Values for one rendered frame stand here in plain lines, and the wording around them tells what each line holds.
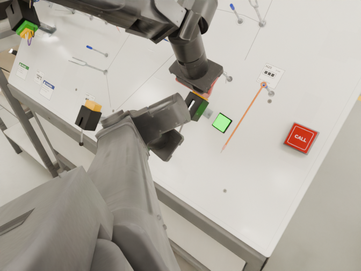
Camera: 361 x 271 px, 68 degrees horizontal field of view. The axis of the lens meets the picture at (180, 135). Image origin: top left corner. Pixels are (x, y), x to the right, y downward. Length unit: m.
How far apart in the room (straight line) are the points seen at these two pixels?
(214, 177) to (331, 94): 0.33
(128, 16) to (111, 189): 0.33
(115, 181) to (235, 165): 0.52
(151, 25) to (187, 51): 0.08
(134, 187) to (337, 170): 2.08
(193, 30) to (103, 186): 0.36
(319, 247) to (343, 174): 0.62
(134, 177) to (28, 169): 2.02
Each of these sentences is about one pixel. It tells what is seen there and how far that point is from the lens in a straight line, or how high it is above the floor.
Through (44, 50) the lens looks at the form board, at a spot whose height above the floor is 1.01.
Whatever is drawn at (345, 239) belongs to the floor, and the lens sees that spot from 1.90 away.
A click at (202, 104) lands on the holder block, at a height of 1.12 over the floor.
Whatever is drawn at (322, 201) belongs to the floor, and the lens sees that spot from 1.98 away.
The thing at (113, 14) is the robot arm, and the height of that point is 1.35.
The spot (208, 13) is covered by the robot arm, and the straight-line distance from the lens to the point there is 0.53.
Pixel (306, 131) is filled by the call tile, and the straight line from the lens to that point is 0.62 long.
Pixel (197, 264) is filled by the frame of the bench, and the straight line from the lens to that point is 1.17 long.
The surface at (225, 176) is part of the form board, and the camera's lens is 0.69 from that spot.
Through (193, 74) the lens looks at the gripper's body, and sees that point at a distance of 0.54.
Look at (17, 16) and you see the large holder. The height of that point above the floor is 1.16.
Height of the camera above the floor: 1.50
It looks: 45 degrees down
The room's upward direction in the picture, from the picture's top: straight up
